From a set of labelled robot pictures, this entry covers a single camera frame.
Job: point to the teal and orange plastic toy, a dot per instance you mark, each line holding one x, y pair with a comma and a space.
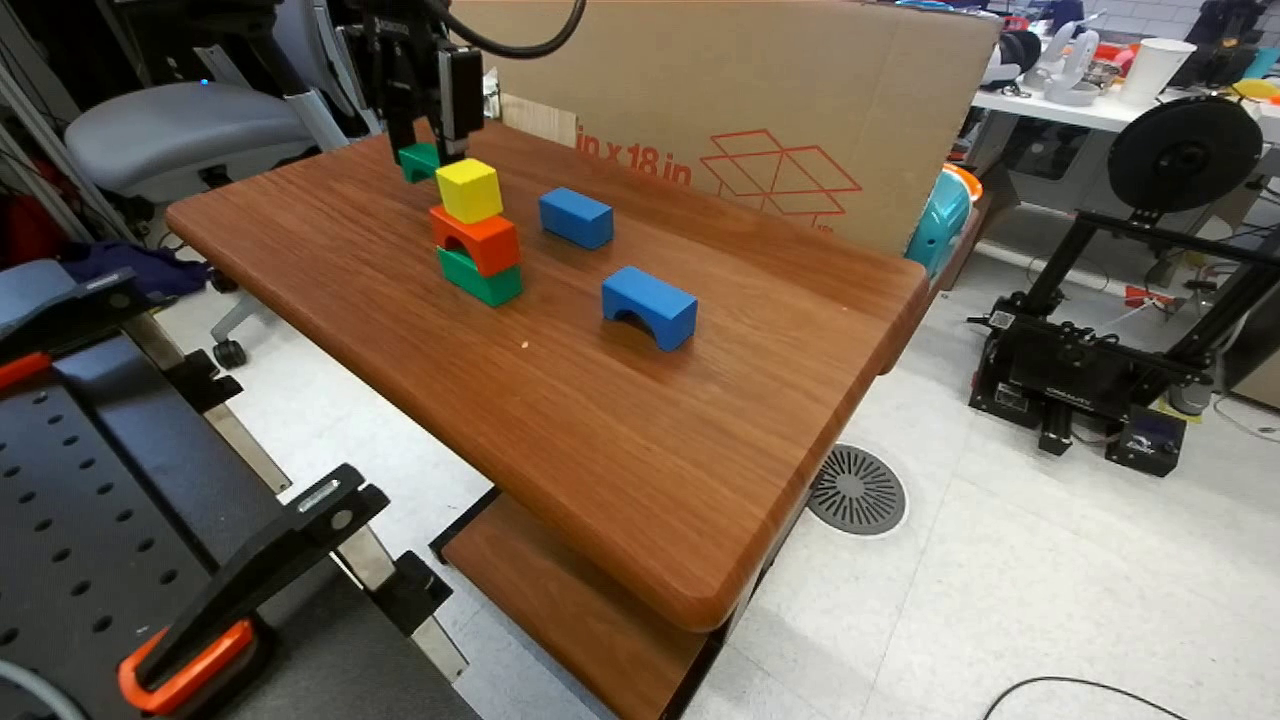
940, 220

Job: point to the orange arch block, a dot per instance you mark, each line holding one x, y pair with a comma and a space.
492, 243

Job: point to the white paper cup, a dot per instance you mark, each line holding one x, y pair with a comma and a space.
1155, 70

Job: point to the yellow cube block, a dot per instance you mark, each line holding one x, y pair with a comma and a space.
468, 190

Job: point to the black 3D printer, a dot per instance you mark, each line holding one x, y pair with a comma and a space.
1130, 370

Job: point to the green arch block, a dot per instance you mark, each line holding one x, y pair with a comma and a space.
490, 285

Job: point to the blue rectangular block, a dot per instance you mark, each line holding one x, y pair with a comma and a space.
576, 218

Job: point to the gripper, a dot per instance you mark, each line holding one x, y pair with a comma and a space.
400, 35

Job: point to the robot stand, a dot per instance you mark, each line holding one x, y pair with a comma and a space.
90, 520

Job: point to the blue arch block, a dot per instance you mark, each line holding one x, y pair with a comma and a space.
652, 300

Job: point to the white table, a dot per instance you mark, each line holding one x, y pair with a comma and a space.
1060, 108

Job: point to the dark blue cloth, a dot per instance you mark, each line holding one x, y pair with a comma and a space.
130, 268

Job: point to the grey office chair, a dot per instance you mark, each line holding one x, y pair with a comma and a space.
180, 135

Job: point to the small green block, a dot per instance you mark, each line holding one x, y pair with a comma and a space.
420, 163

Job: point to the large cardboard box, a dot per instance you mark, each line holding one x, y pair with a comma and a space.
760, 90

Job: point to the round grey floor drain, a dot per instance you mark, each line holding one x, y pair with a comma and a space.
857, 490

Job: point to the white headset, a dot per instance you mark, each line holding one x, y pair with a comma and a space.
1065, 60

